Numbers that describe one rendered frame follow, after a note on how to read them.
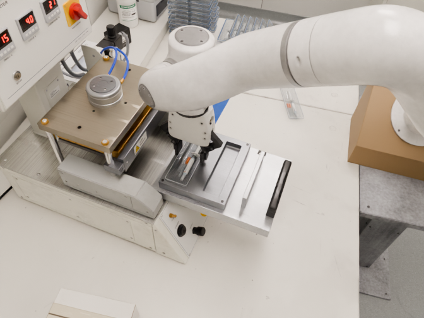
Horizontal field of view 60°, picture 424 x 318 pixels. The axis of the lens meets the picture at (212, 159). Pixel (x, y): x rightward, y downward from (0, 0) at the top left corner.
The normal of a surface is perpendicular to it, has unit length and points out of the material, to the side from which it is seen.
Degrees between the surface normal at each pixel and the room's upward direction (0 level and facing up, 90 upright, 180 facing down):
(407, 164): 90
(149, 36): 0
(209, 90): 73
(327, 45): 68
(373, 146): 43
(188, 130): 92
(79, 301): 2
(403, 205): 0
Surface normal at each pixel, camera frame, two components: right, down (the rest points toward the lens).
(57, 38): 0.93, 0.31
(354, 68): -0.54, 0.70
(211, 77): 0.00, 0.44
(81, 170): 0.05, -0.62
